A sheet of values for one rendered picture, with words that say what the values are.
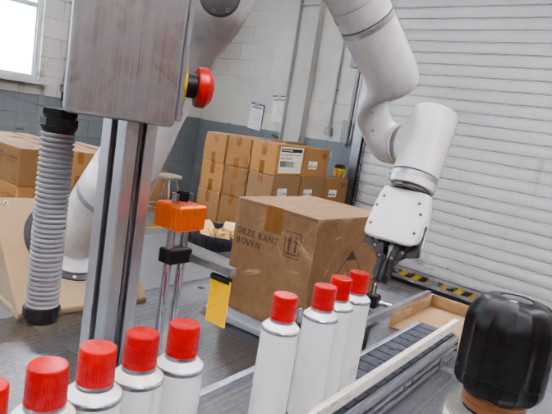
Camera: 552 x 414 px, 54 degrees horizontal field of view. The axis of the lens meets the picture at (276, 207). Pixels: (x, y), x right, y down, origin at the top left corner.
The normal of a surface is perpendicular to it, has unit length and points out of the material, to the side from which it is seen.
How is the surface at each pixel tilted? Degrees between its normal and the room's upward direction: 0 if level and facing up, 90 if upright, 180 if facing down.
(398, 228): 69
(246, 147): 89
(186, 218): 90
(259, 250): 90
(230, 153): 90
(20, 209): 43
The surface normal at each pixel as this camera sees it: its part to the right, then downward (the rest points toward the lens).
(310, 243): -0.65, 0.02
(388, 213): -0.48, -0.30
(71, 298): 0.59, -0.56
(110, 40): 0.32, 0.19
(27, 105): 0.73, 0.22
